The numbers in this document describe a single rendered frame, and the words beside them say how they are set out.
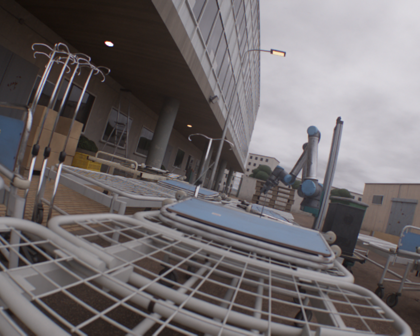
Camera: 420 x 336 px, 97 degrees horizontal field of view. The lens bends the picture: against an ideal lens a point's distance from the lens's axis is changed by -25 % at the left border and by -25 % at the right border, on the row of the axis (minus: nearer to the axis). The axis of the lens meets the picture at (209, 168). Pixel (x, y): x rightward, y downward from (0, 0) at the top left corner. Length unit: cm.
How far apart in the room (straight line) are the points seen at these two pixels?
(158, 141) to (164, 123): 65
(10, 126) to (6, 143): 7
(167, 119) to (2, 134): 803
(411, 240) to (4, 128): 322
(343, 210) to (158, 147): 712
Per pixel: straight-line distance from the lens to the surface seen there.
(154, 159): 876
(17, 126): 105
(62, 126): 473
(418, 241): 289
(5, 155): 111
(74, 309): 118
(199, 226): 92
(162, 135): 884
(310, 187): 249
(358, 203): 903
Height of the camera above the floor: 69
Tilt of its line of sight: 3 degrees up
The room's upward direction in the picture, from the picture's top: 16 degrees clockwise
